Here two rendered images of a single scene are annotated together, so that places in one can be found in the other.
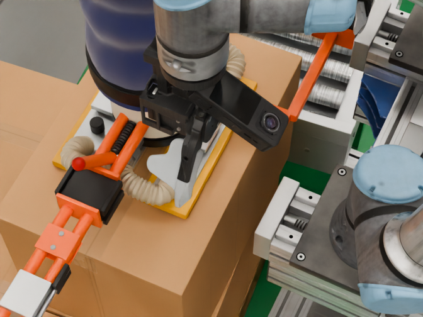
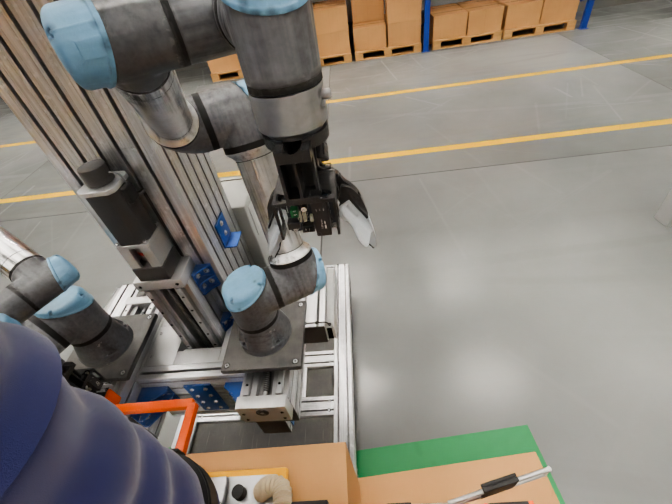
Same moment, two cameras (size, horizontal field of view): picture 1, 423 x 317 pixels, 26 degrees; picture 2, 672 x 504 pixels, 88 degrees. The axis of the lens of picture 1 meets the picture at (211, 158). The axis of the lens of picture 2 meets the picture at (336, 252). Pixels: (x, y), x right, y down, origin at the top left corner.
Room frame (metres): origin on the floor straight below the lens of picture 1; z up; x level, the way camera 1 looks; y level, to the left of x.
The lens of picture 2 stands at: (0.70, 0.37, 1.87)
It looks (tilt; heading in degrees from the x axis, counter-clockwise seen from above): 43 degrees down; 251
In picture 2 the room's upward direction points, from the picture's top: 10 degrees counter-clockwise
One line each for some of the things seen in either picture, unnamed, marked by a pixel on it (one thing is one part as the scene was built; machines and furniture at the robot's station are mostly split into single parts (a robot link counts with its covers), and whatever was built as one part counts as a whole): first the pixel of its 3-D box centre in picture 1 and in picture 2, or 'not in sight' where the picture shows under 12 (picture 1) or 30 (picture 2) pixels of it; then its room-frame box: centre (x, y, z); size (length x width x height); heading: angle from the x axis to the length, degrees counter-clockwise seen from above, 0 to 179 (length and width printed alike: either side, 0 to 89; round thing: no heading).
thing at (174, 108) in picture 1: (187, 87); (305, 179); (0.60, 0.03, 1.66); 0.09 x 0.08 x 0.12; 64
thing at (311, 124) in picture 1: (218, 95); not in sight; (1.35, -0.02, 0.58); 0.70 x 0.03 x 0.06; 69
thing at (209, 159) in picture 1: (200, 135); (210, 495); (0.97, 0.02, 0.98); 0.34 x 0.10 x 0.05; 155
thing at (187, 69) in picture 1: (191, 46); (293, 107); (0.59, 0.02, 1.74); 0.08 x 0.08 x 0.05
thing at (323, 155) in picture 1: (218, 119); not in sight; (1.35, -0.02, 0.48); 0.70 x 0.03 x 0.15; 69
